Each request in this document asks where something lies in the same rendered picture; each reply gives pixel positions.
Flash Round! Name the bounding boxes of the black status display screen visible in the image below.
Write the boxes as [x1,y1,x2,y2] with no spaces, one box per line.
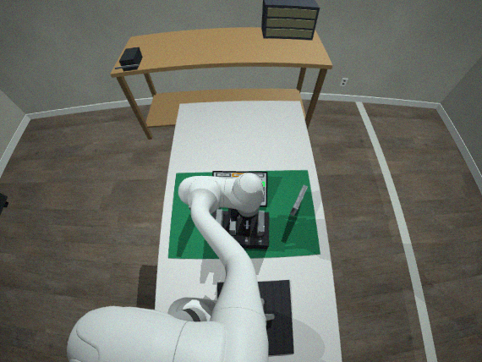
[212,171,267,206]

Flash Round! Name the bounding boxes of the green bench mat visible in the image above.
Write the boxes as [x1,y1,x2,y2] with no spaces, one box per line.
[168,170,320,259]

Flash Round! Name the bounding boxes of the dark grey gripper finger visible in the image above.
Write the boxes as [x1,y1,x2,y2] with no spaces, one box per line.
[243,220,251,237]

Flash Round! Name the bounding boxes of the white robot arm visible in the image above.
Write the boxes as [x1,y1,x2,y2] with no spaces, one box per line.
[67,173,274,362]

